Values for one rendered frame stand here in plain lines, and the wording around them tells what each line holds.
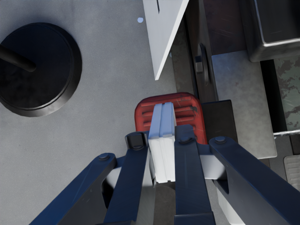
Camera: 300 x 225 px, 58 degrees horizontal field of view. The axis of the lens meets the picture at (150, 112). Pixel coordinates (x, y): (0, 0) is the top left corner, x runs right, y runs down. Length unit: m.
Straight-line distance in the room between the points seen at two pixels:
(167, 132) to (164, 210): 0.87
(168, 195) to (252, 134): 0.68
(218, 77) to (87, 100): 0.77
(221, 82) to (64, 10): 0.95
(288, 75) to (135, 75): 0.74
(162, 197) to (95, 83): 0.49
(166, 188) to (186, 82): 0.39
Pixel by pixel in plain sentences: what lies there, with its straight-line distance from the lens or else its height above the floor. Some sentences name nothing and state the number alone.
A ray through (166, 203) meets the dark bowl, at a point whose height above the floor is 0.00.
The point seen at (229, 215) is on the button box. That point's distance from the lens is 0.39.
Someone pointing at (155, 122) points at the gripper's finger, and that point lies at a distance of 0.17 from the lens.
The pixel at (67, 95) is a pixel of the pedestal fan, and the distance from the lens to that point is 1.09.
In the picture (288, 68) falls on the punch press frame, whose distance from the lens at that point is 0.38.
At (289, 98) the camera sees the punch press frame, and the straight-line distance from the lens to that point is 0.37.
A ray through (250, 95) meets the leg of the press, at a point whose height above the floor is 0.64.
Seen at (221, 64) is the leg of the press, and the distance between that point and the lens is 0.37.
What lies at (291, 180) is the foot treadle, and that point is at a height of 0.16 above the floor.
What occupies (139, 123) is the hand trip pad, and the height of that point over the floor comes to 0.76.
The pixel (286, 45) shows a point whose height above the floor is 0.69.
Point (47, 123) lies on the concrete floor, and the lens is 1.13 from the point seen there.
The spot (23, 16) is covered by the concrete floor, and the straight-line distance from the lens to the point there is 1.30.
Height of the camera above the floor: 0.99
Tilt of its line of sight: 80 degrees down
